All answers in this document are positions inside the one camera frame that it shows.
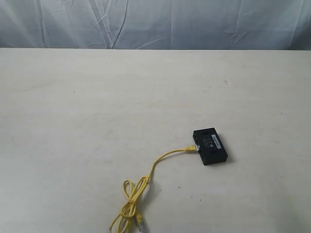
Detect yellow ethernet cable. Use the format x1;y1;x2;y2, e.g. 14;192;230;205
108;144;201;233

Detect black network switch box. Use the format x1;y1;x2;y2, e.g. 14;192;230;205
192;128;228;166

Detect white backdrop curtain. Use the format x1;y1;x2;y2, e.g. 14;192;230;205
0;0;311;50

